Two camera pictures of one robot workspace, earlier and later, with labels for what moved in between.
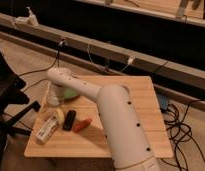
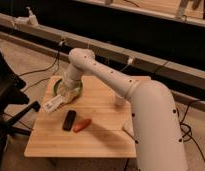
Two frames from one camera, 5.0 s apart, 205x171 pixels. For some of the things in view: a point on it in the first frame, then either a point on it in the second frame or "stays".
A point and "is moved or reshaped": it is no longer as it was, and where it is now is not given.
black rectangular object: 69,120 stays
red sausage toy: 82,124 stays
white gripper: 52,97 → 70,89
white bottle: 47,130 is moved or reshaped
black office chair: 12,105 stays
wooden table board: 80,132 stays
